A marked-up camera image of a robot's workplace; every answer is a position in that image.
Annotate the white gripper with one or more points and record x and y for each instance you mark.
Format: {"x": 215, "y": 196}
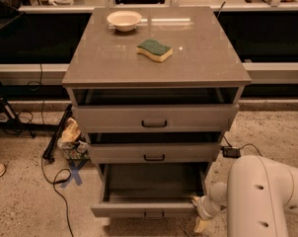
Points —
{"x": 205, "y": 208}

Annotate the grey drawer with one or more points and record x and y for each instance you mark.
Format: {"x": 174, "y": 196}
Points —
{"x": 154, "y": 152}
{"x": 155, "y": 118}
{"x": 150, "y": 190}

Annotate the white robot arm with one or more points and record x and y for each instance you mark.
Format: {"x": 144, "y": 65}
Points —
{"x": 256, "y": 197}

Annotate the grey drawer cabinet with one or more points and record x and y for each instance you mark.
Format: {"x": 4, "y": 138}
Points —
{"x": 203, "y": 70}

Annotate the black power adapter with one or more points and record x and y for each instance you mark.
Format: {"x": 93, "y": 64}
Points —
{"x": 231, "y": 152}

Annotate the blue tape cross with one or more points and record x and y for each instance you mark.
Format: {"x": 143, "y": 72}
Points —
{"x": 75, "y": 166}

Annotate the crumpled bag of items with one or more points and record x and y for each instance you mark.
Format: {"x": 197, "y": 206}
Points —
{"x": 72, "y": 143}

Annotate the green yellow sponge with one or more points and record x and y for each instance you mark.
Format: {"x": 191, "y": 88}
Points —
{"x": 154, "y": 50}

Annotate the white bowl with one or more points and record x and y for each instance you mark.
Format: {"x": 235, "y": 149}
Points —
{"x": 124, "y": 21}

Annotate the black tripod stand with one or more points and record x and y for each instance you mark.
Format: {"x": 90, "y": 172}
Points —
{"x": 10, "y": 121}

